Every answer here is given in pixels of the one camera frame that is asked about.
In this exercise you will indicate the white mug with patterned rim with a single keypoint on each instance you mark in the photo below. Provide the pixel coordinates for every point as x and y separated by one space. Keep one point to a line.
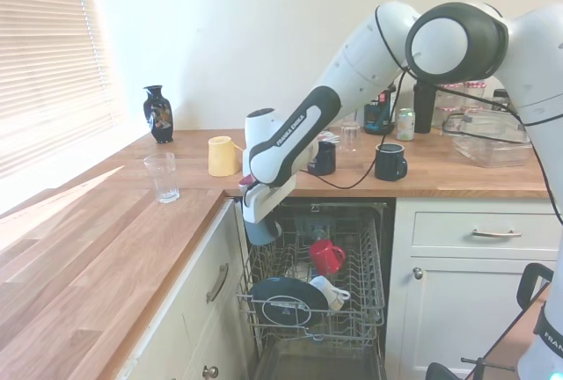
327 290

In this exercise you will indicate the red speckled enamel mug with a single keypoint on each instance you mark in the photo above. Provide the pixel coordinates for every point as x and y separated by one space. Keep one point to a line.
323 254

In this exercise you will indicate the grey ceramic mug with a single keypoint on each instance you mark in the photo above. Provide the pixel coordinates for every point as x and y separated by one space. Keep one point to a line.
259 235

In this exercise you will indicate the glass jar with gingham lid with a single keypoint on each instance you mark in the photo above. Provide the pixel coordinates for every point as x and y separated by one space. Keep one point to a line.
475 94
451 103

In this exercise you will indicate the dark blue decorated vase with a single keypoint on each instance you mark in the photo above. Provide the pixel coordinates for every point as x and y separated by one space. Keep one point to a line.
158 120

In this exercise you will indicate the yellow mug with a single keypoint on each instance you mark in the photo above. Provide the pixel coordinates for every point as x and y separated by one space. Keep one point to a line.
222 158

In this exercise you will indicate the white cabinet with drawer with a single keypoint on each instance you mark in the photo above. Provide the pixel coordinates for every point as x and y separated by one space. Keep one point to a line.
462 301

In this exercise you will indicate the beige window blind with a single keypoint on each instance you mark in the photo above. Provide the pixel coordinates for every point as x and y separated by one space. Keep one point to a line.
48 67

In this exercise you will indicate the white bowl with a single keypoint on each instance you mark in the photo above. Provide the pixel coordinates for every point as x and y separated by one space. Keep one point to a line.
301 271

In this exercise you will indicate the metal cabinet knob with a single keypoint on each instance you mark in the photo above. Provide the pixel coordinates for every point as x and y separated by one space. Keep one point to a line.
417 272
210 371

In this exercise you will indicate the clear inverted drinking glass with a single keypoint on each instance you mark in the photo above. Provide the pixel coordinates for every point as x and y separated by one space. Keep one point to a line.
350 138

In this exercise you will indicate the black protein powder tub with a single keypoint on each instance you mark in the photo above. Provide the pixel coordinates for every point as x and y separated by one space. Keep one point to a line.
374 120

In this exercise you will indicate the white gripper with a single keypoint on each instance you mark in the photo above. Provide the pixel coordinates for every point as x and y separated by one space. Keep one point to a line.
268 202

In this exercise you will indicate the red and white sachet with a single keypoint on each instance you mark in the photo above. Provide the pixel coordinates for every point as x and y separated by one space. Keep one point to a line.
330 136

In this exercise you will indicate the stainless dishwasher door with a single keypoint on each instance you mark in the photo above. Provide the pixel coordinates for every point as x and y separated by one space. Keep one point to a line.
316 364

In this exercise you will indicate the clear glass tumbler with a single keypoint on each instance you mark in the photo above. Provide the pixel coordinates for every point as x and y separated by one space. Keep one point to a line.
163 177

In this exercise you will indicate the navy blue mug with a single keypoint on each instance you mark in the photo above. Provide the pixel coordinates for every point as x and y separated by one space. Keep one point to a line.
325 160
389 164

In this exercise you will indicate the dark round plate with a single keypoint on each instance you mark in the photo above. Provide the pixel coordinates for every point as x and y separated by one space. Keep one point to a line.
281 305

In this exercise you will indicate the white corner kitchen cabinet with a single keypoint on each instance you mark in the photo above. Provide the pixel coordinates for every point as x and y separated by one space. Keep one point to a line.
189 309

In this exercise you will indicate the white and green drink can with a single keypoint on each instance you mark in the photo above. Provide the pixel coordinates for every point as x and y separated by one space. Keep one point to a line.
406 127

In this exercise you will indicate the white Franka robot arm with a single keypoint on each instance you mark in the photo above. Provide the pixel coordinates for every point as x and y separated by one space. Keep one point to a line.
352 67

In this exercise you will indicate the dark lidded jar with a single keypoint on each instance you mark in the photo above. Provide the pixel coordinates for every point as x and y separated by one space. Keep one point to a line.
499 99

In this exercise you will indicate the clear plastic lidded container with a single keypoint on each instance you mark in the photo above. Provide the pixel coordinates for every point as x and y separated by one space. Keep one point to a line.
492 147

